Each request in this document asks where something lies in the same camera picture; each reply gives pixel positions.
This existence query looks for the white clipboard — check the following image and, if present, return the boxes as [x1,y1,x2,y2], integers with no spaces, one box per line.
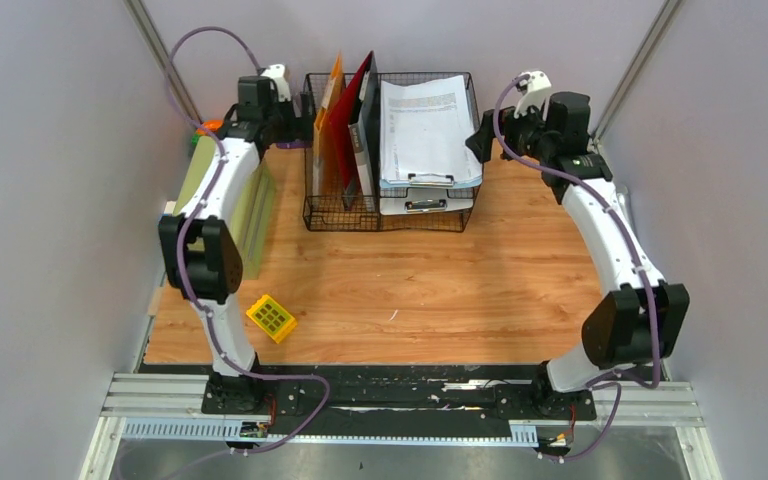
[379,187,474,216]

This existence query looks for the yellow grid box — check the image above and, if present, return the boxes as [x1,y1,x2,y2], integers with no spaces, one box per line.
[246,294,298,344]

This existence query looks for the black clip file folder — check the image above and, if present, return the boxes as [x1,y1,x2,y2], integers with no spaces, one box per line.
[341,50,378,212]

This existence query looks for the orange tape roll holder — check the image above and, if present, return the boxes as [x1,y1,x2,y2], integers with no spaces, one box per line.
[191,119,223,145]

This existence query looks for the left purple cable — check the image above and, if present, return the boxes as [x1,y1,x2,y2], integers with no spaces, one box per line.
[163,26,332,458]

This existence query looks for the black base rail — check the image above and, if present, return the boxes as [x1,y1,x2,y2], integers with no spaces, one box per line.
[200,364,597,438]

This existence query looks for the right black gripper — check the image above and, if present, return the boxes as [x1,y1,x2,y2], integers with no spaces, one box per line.
[465,96,555,164]

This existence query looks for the green drawer cabinet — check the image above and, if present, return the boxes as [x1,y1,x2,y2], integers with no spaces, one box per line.
[174,136,276,280]

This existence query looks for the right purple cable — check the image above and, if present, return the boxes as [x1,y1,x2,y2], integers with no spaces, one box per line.
[491,74,664,463]

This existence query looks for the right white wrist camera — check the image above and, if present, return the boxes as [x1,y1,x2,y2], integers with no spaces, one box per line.
[514,70,552,118]

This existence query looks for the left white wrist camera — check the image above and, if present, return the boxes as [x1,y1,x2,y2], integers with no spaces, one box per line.
[259,64,292,102]

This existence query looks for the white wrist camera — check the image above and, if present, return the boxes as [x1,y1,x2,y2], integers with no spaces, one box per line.
[514,70,552,118]
[259,64,292,102]

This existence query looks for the papers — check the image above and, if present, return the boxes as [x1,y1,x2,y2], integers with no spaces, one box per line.
[379,73,483,189]

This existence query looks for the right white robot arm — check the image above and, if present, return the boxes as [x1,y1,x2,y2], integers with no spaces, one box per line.
[466,92,690,418]

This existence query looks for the purple cable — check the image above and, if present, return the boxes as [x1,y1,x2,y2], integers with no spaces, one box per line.
[163,26,332,458]
[491,74,664,463]

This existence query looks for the black wire mesh basket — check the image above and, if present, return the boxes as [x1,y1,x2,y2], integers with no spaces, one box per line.
[302,72,484,233]

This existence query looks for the orange folder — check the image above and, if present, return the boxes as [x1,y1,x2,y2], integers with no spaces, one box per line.
[312,51,345,197]

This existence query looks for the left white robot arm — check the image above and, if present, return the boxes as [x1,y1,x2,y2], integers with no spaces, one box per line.
[158,71,299,413]

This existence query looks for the blue white toy brick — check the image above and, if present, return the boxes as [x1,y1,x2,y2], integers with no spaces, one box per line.
[162,201,176,216]

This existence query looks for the red folder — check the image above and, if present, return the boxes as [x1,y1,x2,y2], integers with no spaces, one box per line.
[329,50,374,197]

